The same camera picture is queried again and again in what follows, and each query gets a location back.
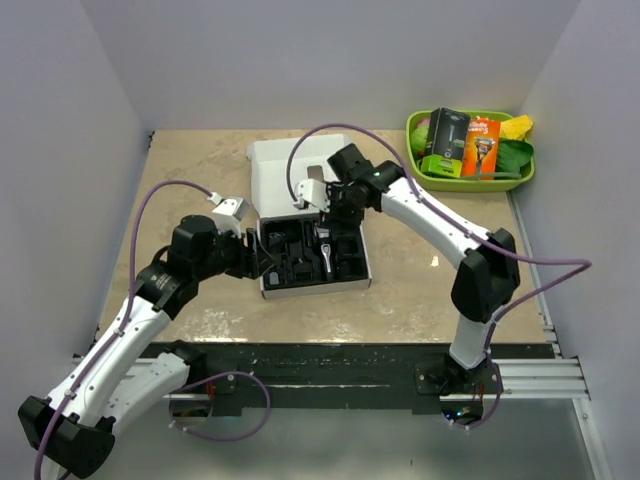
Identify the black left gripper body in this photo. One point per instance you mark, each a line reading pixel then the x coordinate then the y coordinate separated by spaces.
pixel 236 261

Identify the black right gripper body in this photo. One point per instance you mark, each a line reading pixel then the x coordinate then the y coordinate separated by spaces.
pixel 344 207

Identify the small oil bottle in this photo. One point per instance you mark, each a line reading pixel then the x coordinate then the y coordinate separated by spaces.
pixel 274 278

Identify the silver black hair clipper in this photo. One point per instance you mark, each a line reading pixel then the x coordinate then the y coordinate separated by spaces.
pixel 324 241

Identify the white clipper kit box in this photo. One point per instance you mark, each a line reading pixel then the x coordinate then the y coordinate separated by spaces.
pixel 288 234

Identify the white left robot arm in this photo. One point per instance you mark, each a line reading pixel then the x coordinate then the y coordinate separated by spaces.
pixel 73 429

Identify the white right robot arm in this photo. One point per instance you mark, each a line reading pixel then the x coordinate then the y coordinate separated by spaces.
pixel 486 271

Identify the green plastic basket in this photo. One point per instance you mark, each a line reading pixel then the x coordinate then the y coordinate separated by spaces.
pixel 501 181

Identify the black razor box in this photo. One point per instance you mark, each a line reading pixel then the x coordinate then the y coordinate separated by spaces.
pixel 445 143

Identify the orange razor package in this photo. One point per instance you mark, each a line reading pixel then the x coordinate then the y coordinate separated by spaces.
pixel 480 153

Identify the green leaf item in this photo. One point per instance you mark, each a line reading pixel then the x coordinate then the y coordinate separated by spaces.
pixel 513 155

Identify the yellow cloth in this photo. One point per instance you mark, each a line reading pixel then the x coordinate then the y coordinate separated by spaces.
pixel 516 128

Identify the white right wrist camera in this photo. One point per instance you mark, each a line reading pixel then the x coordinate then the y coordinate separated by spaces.
pixel 311 193

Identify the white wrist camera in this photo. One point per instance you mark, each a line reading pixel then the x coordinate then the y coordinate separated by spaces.
pixel 311 193
pixel 228 213

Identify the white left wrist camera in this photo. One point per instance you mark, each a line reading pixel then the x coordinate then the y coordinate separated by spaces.
pixel 228 213

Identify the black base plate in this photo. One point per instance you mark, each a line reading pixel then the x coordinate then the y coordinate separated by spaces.
pixel 354 376

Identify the aluminium rail frame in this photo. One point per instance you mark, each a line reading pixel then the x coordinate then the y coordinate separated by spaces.
pixel 540 380

